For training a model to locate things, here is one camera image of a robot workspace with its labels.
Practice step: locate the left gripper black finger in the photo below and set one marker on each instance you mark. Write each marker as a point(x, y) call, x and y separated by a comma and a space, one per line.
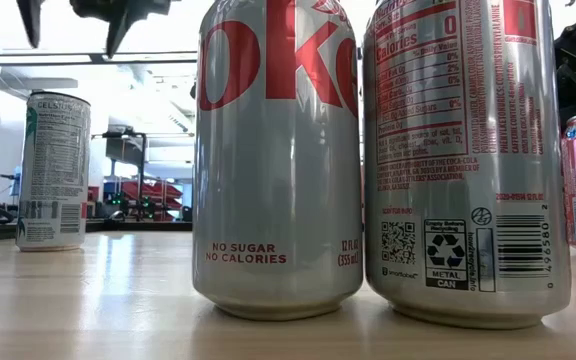
point(31, 20)
point(118, 30)

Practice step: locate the tall white can black top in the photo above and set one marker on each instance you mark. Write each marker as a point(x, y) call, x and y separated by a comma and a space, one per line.
point(53, 175)

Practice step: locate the silver Diet Coke can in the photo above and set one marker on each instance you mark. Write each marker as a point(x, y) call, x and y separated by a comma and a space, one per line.
point(468, 175)
point(278, 175)

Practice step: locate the black metal stand grey box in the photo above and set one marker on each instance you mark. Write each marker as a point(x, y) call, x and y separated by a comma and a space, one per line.
point(123, 150)

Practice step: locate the stacked red bins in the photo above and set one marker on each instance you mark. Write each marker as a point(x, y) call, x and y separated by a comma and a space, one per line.
point(160, 192)

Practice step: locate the background robot green lights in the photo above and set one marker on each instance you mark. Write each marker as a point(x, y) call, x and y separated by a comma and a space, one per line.
point(133, 210)

